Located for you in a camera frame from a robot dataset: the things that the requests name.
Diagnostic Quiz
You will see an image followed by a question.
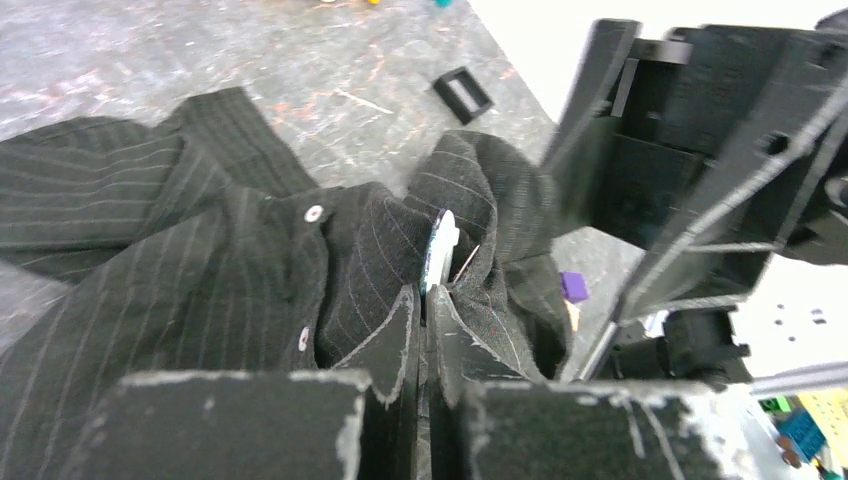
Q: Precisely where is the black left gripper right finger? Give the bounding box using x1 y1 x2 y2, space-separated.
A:
426 286 749 479

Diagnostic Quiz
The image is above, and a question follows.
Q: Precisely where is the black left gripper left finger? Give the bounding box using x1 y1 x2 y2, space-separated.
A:
66 286 420 479

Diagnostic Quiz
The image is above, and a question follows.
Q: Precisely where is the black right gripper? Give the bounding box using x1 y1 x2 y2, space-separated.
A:
542 19 847 381

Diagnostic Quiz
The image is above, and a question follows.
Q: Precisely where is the blue round brooch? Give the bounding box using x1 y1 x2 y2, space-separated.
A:
419 209 460 297

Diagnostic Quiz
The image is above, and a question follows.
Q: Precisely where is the dark grey pinstriped shirt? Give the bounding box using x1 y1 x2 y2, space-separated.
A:
1 88 571 479

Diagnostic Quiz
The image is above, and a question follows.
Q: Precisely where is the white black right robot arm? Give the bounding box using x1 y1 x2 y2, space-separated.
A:
543 12 847 382

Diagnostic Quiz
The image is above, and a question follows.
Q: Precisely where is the wooden letter cube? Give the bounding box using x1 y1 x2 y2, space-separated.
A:
564 299 580 332

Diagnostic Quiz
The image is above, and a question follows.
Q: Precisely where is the purple toy brick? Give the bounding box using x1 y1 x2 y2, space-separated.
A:
559 271 589 304

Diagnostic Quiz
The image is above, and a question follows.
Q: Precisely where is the black square frame far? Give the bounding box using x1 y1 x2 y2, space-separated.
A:
432 67 494 126

